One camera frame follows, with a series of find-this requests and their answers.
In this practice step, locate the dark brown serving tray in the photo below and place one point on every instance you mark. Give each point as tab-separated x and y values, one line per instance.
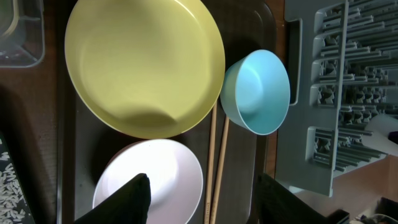
85	144

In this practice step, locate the black waste tray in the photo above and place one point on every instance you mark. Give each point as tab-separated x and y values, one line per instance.
29	218

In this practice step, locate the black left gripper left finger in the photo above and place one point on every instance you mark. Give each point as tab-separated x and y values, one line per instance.
128	205

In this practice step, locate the light blue bowl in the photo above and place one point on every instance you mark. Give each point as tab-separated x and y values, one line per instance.
256	92

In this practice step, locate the white bowl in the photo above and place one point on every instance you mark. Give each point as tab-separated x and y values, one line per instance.
174	172

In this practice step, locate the wooden chopstick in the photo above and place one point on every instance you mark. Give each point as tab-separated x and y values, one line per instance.
211	153
214	207

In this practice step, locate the yellow plate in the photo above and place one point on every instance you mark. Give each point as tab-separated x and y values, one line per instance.
148	69

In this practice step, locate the wooden chopstick left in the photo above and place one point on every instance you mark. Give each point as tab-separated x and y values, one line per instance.
211	153

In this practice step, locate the grey dishwasher rack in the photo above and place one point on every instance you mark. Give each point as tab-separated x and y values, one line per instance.
342	66

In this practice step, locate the wooden chopstick right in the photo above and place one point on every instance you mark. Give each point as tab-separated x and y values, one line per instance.
214	207

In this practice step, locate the pile of white rice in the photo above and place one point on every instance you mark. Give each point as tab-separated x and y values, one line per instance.
11	193

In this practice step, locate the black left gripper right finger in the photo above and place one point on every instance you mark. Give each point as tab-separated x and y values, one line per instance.
275	204

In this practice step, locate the clear plastic bin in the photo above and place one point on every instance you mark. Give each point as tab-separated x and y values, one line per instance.
22	33

